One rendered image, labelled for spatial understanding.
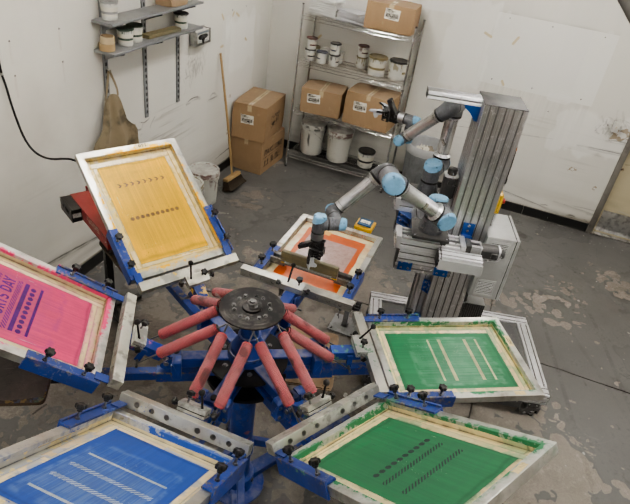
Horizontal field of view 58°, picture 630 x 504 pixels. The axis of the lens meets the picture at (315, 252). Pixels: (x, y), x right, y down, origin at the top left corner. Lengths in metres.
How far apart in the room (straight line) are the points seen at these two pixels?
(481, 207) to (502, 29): 3.12
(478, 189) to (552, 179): 3.32
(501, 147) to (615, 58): 3.16
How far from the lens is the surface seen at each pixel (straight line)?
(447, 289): 3.99
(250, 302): 2.59
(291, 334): 2.64
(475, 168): 3.55
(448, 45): 6.56
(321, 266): 3.32
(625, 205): 7.10
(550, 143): 6.74
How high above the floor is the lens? 2.98
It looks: 33 degrees down
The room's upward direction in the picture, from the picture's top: 9 degrees clockwise
